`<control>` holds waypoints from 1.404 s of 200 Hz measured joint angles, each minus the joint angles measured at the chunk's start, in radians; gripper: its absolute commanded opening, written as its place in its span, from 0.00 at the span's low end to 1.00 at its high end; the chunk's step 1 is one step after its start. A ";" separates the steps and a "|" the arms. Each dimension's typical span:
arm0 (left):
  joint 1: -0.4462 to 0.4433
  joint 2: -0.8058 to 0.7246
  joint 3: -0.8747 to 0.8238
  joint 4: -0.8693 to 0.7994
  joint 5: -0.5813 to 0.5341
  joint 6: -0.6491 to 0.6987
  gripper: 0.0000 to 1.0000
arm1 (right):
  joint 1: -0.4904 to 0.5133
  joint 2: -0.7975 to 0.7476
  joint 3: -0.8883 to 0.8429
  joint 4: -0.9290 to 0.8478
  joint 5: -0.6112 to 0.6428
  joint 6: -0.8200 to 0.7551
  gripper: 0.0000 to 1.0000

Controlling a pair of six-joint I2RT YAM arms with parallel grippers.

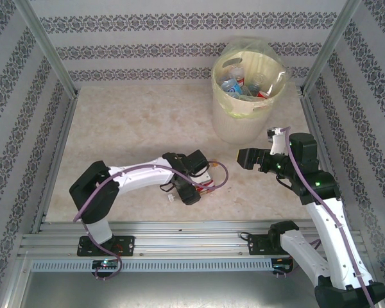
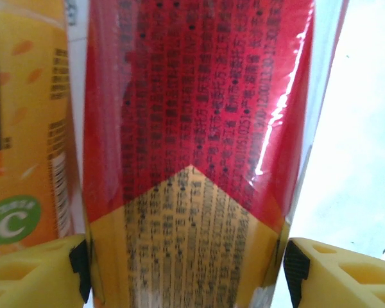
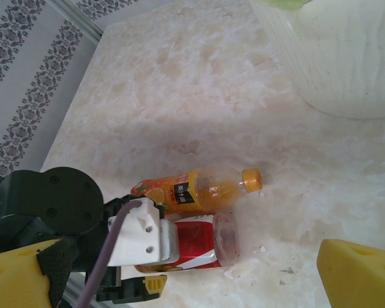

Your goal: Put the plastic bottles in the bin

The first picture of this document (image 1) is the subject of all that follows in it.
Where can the clear unlabelled plastic bottle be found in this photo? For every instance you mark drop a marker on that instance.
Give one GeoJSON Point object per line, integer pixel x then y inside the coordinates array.
{"type": "Point", "coordinates": [259, 78]}

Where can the blue label water bottle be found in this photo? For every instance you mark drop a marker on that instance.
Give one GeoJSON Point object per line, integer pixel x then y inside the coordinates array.
{"type": "Point", "coordinates": [230, 86]}

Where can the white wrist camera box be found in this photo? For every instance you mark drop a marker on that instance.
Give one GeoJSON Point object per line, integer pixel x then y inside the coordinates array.
{"type": "Point", "coordinates": [279, 142]}
{"type": "Point", "coordinates": [203, 178]}

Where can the aluminium frame post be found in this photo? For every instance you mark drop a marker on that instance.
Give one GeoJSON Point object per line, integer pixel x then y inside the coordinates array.
{"type": "Point", "coordinates": [332, 41]}
{"type": "Point", "coordinates": [45, 45]}

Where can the red label cola bottle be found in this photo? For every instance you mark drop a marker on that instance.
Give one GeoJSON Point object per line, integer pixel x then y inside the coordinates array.
{"type": "Point", "coordinates": [263, 94]}

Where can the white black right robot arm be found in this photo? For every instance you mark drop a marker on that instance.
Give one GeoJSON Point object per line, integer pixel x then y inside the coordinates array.
{"type": "Point", "coordinates": [327, 244]}

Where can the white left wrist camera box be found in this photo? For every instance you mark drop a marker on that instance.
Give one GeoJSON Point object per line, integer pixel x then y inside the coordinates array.
{"type": "Point", "coordinates": [203, 178]}

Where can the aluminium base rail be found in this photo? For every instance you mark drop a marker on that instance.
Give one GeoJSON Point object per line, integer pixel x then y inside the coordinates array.
{"type": "Point", "coordinates": [192, 240]}

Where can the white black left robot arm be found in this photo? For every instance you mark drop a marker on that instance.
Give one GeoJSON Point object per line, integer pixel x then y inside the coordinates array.
{"type": "Point", "coordinates": [141, 176]}

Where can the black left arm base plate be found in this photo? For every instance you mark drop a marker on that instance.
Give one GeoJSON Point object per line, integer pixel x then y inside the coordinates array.
{"type": "Point", "coordinates": [126, 245]}

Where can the red gold label tea bottle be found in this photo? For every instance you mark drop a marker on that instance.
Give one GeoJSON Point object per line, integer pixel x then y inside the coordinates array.
{"type": "Point", "coordinates": [207, 189]}

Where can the cream plastic bin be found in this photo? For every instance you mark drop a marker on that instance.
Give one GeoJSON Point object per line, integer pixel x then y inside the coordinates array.
{"type": "Point", "coordinates": [237, 125]}

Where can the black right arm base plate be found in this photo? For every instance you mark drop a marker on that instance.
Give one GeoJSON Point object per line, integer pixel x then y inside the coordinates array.
{"type": "Point", "coordinates": [256, 245]}

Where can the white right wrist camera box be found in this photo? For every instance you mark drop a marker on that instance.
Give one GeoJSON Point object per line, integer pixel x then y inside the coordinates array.
{"type": "Point", "coordinates": [279, 142]}

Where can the grey metal panel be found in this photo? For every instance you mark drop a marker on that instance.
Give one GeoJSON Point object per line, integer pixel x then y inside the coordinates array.
{"type": "Point", "coordinates": [192, 292]}

